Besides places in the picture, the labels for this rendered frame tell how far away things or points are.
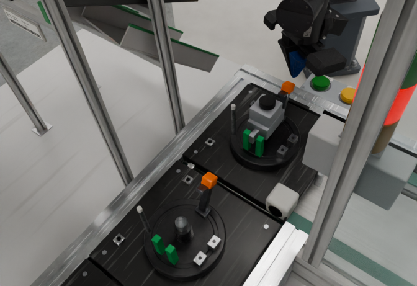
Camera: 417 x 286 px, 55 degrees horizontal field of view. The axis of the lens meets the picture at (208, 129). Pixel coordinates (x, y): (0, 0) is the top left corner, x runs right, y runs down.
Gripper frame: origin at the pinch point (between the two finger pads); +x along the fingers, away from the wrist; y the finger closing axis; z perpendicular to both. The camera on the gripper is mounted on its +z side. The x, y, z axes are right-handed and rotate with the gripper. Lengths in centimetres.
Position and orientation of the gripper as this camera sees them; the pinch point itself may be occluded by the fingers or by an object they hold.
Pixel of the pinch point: (296, 62)
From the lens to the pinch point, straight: 78.9
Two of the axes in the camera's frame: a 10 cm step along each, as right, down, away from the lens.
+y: -4.1, -6.7, 6.2
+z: 9.1, -2.8, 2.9
